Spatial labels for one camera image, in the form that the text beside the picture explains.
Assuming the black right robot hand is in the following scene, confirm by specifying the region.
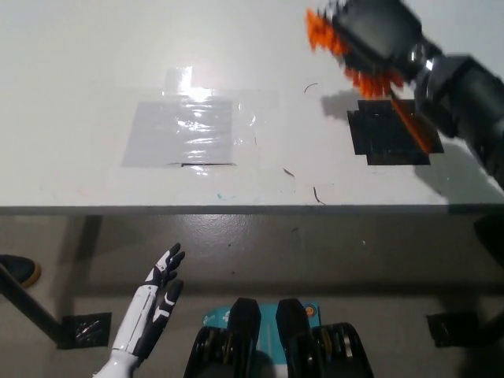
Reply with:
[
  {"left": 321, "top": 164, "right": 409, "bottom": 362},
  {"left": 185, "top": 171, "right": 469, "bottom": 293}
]
[{"left": 325, "top": 0, "right": 443, "bottom": 76}]

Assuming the black shoe tan sole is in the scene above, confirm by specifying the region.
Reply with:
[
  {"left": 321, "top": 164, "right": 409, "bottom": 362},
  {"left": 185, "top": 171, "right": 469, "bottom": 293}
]
[{"left": 0, "top": 254, "right": 43, "bottom": 289}]

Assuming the black floor tape patch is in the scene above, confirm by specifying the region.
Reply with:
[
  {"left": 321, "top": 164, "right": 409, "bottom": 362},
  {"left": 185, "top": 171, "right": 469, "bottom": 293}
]
[
  {"left": 426, "top": 311, "right": 480, "bottom": 348},
  {"left": 57, "top": 313, "right": 113, "bottom": 350}
]

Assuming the orange microfiber telescopic duster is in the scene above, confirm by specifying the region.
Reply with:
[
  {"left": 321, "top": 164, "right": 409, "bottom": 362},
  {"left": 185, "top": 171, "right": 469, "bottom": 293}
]
[{"left": 305, "top": 6, "right": 434, "bottom": 154}]

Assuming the black metal table leg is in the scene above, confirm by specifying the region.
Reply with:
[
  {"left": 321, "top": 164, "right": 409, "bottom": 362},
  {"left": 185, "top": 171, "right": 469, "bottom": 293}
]
[{"left": 0, "top": 261, "right": 69, "bottom": 344}]

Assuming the clear plastic sheet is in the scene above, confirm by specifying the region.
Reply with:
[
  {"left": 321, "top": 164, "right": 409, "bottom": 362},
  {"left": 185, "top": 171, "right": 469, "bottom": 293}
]
[{"left": 120, "top": 100, "right": 237, "bottom": 169}]

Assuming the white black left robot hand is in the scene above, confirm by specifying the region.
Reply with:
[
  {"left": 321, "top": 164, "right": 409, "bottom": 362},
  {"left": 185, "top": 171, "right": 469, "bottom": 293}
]
[{"left": 112, "top": 243, "right": 187, "bottom": 360}]

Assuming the clear plastic film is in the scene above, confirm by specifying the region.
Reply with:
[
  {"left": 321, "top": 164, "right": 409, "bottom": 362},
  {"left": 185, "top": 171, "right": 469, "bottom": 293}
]
[{"left": 86, "top": 66, "right": 297, "bottom": 196}]

